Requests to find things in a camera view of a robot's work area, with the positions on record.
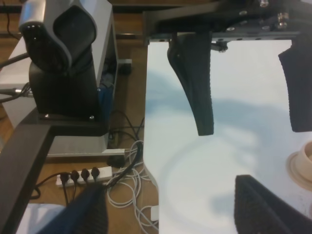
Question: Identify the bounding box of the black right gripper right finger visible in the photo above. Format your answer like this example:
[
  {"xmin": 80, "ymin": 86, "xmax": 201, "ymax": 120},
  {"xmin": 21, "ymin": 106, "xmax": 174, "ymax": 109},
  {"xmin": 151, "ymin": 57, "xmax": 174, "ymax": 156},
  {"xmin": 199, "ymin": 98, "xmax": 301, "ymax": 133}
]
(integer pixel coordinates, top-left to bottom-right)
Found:
[{"xmin": 234, "ymin": 175, "xmax": 312, "ymax": 234}]

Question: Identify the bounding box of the white cable bundle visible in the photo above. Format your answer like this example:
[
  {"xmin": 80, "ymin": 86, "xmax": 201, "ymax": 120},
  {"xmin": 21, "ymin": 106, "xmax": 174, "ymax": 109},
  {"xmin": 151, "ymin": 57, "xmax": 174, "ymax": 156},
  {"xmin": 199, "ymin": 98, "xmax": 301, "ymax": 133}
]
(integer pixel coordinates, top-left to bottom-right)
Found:
[{"xmin": 106, "ymin": 140, "xmax": 159, "ymax": 231}]

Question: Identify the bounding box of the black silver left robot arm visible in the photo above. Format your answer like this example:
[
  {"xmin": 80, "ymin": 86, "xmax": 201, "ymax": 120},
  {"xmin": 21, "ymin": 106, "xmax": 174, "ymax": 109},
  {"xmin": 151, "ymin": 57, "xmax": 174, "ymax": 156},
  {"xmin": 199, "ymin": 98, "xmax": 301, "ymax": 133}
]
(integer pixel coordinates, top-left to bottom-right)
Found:
[{"xmin": 19, "ymin": 0, "xmax": 312, "ymax": 136}]

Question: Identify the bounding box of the beige right teacup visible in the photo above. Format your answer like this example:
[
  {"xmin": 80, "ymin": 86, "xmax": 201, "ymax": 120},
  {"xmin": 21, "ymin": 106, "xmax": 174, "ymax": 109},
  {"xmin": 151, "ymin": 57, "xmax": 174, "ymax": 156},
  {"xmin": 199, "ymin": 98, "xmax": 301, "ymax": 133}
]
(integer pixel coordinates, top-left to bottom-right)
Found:
[{"xmin": 297, "ymin": 141, "xmax": 312, "ymax": 181}]

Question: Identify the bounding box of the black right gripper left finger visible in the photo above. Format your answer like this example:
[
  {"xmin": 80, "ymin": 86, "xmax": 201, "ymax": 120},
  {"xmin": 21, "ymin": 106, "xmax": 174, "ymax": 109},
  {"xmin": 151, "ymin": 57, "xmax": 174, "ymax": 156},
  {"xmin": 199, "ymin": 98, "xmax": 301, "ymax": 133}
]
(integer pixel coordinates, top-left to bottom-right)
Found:
[{"xmin": 39, "ymin": 184, "xmax": 108, "ymax": 234}]

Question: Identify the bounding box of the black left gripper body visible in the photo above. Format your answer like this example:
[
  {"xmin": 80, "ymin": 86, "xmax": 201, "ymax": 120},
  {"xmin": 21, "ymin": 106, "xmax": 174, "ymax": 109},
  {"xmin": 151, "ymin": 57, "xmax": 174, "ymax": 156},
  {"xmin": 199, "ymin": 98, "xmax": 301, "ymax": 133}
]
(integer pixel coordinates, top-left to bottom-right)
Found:
[{"xmin": 143, "ymin": 0, "xmax": 312, "ymax": 45}]

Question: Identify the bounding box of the beige right cup saucer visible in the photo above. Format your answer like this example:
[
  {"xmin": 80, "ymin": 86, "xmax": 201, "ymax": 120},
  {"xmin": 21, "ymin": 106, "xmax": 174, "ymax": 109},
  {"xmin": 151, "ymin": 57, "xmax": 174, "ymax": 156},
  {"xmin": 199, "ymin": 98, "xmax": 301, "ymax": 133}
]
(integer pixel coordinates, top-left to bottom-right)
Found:
[{"xmin": 286, "ymin": 151, "xmax": 312, "ymax": 191}]

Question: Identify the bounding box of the black frame beam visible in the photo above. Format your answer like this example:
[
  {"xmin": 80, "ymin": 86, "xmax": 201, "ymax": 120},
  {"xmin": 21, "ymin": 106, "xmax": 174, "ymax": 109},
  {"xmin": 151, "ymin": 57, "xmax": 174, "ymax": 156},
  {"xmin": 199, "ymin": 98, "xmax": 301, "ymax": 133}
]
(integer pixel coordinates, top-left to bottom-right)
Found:
[{"xmin": 0, "ymin": 107, "xmax": 56, "ymax": 234}]

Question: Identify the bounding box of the white power adapter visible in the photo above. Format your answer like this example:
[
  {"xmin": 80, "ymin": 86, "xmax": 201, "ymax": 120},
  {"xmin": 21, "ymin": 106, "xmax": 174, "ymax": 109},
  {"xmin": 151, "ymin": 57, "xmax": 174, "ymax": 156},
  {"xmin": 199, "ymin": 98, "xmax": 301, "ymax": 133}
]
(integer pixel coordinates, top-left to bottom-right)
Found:
[{"xmin": 150, "ymin": 205, "xmax": 159, "ymax": 222}]

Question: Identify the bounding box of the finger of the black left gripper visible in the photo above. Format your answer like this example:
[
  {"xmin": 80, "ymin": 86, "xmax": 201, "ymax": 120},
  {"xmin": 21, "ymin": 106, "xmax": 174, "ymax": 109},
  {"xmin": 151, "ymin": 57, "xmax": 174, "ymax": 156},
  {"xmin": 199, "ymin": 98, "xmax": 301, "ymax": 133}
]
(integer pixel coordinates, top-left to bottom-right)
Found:
[
  {"xmin": 278, "ymin": 34, "xmax": 312, "ymax": 133},
  {"xmin": 167, "ymin": 32, "xmax": 214, "ymax": 136}
]

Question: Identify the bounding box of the grey equipment cabinet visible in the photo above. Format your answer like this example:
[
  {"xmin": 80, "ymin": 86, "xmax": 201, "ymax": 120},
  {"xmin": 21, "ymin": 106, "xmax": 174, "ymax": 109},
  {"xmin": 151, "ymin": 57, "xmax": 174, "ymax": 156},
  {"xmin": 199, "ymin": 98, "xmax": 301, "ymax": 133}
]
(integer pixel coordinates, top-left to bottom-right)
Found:
[{"xmin": 0, "ymin": 0, "xmax": 124, "ymax": 157}]

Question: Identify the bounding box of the white power strip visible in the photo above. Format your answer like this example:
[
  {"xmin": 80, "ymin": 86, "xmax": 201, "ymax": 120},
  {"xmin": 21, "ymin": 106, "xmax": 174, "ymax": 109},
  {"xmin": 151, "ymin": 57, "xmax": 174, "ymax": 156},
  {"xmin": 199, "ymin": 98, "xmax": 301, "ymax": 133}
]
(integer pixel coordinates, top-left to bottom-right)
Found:
[{"xmin": 64, "ymin": 166, "xmax": 113, "ymax": 187}]

